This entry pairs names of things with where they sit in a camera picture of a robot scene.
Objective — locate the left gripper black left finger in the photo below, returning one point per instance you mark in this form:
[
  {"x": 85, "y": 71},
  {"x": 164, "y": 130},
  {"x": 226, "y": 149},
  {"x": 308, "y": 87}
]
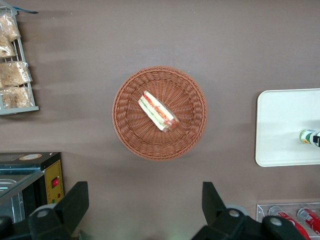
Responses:
[{"x": 65, "y": 215}]

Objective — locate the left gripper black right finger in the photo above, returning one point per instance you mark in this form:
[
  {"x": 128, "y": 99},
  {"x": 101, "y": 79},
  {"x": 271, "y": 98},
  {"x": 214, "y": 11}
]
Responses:
[{"x": 220, "y": 225}]

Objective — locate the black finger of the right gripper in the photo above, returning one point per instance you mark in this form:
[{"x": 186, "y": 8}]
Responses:
[{"x": 317, "y": 142}]

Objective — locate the green lid gum jar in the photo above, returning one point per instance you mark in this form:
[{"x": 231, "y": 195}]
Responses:
[{"x": 306, "y": 136}]

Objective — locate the cream plastic tray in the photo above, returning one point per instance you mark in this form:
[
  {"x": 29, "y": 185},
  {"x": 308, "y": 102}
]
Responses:
[{"x": 282, "y": 125}]

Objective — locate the clear acrylic can box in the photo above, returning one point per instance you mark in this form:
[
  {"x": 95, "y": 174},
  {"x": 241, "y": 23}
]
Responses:
[{"x": 262, "y": 212}]

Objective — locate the black yellow-panel food warmer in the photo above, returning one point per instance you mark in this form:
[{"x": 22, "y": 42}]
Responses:
[{"x": 25, "y": 175}]

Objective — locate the red cola can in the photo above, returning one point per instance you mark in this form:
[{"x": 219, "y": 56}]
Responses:
[
  {"x": 287, "y": 217},
  {"x": 311, "y": 217}
]

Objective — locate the round brown wicker basket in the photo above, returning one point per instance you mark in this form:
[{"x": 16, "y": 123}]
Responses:
[{"x": 130, "y": 125}]

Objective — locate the bagged bread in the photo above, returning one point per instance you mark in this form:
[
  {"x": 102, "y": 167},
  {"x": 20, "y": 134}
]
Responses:
[
  {"x": 13, "y": 73},
  {"x": 8, "y": 26},
  {"x": 16, "y": 97},
  {"x": 6, "y": 48}
]

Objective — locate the wrapped sandwich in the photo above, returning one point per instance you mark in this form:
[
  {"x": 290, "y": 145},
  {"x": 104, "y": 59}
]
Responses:
[{"x": 157, "y": 112}]

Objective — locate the blue tag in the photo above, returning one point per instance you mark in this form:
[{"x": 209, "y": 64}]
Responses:
[{"x": 27, "y": 10}]

